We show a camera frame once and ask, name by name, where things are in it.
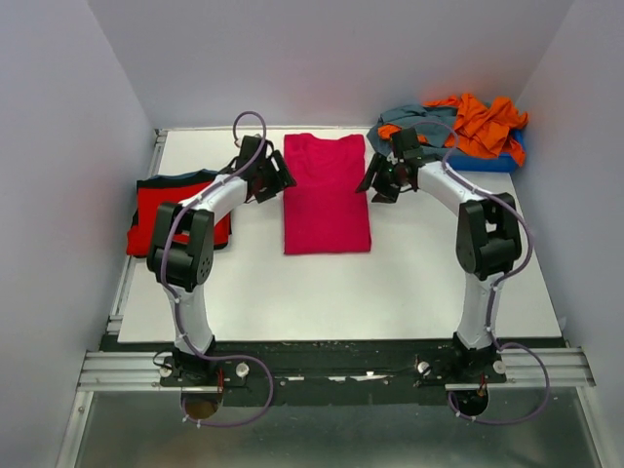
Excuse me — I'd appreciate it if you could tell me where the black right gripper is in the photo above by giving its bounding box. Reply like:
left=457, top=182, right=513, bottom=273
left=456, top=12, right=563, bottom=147
left=356, top=152, right=406, bottom=205

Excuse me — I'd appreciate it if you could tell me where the crimson pink t-shirt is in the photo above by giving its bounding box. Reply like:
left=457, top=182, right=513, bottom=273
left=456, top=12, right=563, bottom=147
left=283, top=133, right=371, bottom=255

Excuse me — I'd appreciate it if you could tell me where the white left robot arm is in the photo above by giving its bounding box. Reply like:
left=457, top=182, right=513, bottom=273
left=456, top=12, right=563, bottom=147
left=146, top=136, right=296, bottom=385

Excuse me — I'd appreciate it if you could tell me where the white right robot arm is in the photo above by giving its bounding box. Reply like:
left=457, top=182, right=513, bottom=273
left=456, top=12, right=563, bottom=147
left=356, top=127, right=523, bottom=382

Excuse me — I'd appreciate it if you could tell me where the folded teal t-shirt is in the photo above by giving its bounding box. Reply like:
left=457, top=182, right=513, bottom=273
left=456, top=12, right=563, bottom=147
left=159, top=169, right=218, bottom=180

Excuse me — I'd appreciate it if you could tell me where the grey-blue t-shirt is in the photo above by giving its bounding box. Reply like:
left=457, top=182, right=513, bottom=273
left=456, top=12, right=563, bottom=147
left=367, top=104, right=458, bottom=157

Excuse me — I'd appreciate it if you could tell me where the orange t-shirt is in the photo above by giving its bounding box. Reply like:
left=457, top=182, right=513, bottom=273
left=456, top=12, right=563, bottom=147
left=378, top=93, right=528, bottom=166

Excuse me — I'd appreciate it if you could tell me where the blue plastic bin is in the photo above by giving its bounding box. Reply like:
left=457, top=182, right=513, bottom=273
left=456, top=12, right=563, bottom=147
left=448, top=130, right=526, bottom=174

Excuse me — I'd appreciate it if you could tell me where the folded red t-shirt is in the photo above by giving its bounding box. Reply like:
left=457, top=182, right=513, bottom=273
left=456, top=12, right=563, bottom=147
left=126, top=180, right=211, bottom=258

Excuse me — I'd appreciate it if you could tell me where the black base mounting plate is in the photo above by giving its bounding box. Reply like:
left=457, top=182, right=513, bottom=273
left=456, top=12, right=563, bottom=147
left=153, top=339, right=506, bottom=408

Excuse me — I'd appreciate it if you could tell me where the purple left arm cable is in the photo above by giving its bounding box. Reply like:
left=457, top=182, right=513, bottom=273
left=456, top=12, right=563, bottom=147
left=159, top=110, right=275, bottom=429

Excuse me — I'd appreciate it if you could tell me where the aluminium extrusion rail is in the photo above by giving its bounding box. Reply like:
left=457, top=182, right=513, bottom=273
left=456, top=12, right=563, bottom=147
left=78, top=348, right=596, bottom=393

